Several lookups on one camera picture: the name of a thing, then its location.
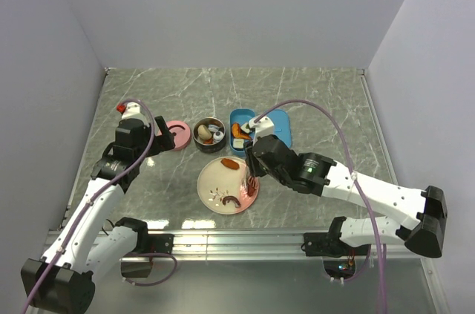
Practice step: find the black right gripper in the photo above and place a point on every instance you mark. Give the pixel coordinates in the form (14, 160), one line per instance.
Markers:
(251, 161)

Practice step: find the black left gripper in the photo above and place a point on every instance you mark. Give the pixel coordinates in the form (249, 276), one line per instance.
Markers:
(164, 141)

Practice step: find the steel serving tongs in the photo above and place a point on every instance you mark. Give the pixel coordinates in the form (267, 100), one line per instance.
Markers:
(247, 174)

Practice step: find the red chicken drumstick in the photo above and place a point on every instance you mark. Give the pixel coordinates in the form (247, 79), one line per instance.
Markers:
(251, 186)

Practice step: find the sushi roll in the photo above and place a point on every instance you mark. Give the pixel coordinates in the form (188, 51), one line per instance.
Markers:
(238, 144)
(245, 128)

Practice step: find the beige round bun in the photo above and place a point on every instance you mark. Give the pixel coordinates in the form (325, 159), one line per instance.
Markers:
(203, 132)

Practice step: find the orange fried shrimp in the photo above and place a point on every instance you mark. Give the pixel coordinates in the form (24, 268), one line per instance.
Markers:
(237, 132)

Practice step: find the white round rice cake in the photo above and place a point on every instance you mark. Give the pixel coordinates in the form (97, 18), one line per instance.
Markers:
(213, 128)

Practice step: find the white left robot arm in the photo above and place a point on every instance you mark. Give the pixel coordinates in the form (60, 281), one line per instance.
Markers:
(64, 279)

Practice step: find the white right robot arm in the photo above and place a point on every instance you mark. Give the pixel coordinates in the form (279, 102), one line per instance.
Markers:
(413, 218)

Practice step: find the blue lunch box lid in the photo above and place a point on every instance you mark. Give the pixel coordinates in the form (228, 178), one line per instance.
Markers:
(282, 127)

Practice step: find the blue lunch box base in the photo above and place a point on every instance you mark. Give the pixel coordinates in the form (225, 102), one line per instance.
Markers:
(239, 116)

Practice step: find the pink round lid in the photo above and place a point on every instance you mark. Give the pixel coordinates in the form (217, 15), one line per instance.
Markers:
(181, 132)

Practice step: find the orange fried nugget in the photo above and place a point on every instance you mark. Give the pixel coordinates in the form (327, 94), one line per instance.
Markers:
(230, 164)

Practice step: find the round steel bowl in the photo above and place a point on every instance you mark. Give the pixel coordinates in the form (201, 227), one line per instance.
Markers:
(209, 148)

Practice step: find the pink and cream plate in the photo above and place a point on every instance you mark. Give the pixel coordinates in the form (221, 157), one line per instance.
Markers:
(215, 181)

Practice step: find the dark red octopus sausage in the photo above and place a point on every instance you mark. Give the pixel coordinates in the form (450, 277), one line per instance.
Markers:
(231, 199)

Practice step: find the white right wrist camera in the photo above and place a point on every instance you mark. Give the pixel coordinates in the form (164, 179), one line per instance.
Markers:
(261, 128)

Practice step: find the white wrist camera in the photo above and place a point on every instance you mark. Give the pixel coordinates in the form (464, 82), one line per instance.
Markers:
(131, 110)
(261, 128)

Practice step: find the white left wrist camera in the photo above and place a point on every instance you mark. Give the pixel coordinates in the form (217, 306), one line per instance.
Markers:
(131, 110)

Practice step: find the aluminium front rail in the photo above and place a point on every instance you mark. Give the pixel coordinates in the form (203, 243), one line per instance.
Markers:
(237, 243)

